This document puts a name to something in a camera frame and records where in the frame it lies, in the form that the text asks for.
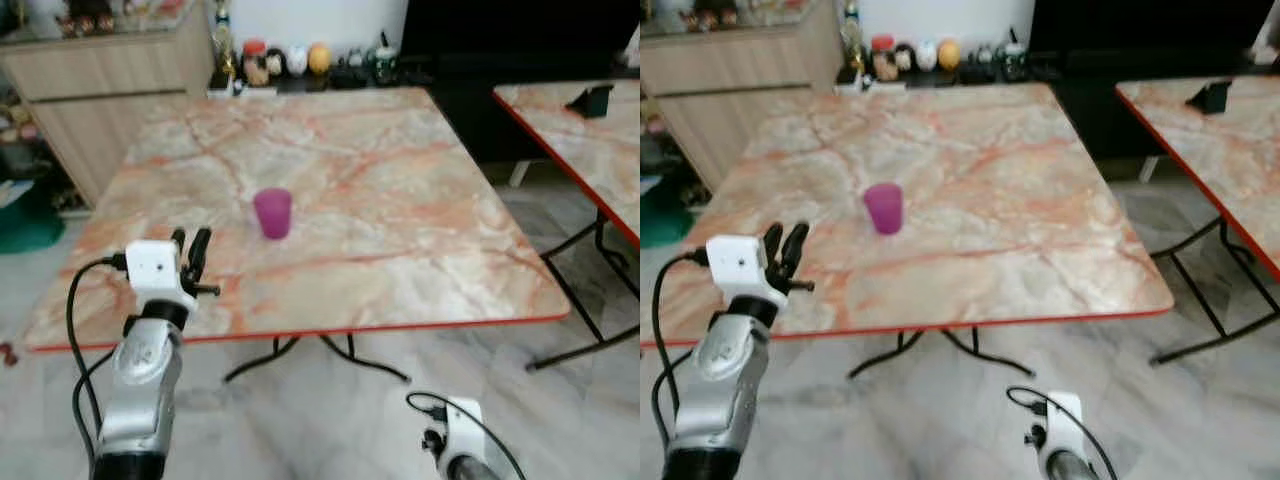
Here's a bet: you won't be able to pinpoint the purple plastic cup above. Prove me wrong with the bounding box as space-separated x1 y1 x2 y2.
864 183 905 236
253 188 294 241

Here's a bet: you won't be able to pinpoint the green floor container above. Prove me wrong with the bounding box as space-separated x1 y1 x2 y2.
0 180 67 254
640 175 693 248

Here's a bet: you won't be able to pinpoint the light wooden cabinet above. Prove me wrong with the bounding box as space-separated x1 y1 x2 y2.
640 4 847 193
0 8 218 208

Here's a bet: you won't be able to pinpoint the marble pattern folding table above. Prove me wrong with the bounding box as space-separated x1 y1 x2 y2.
640 83 1175 381
22 88 572 386

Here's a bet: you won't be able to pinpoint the jar with red lid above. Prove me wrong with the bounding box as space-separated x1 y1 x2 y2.
870 35 899 83
242 40 271 88

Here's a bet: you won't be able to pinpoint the golden trophy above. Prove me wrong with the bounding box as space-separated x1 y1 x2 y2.
840 0 867 82
210 0 239 87

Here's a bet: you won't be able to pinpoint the marble table with red edge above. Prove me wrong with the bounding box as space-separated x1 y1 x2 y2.
492 80 641 373
1115 75 1280 367

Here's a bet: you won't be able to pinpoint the small black stand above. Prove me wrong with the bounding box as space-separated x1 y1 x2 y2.
1187 81 1232 115
566 85 614 119

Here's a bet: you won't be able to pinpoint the dark figurines on cabinet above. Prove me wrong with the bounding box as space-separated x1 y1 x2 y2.
680 0 742 32
58 0 114 39

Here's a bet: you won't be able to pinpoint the black low ornament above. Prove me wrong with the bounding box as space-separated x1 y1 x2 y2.
962 48 1002 82
330 52 373 87

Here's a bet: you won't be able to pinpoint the green and white figurine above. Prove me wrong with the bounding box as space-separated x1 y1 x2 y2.
372 35 400 84
1002 28 1030 80

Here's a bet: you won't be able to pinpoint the black television cabinet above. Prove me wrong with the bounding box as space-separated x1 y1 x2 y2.
1029 0 1280 161
399 0 641 166

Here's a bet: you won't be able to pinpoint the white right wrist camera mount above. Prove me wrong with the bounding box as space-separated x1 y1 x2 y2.
443 398 488 473
1043 391 1088 469

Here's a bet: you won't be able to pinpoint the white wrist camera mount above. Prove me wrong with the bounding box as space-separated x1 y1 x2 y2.
1043 391 1088 469
125 240 199 317
443 398 488 473
706 235 791 310

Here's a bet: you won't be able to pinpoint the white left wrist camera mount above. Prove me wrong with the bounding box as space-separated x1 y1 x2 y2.
125 240 199 317
706 235 791 310

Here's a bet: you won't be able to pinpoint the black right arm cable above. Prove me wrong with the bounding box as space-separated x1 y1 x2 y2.
406 391 528 480
1006 385 1120 480

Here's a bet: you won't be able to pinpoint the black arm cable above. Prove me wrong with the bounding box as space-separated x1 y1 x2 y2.
651 249 712 446
1006 385 1120 480
65 254 131 473
406 391 528 480

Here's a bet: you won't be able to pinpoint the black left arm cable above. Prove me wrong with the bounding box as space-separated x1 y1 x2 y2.
65 254 131 473
651 249 712 446

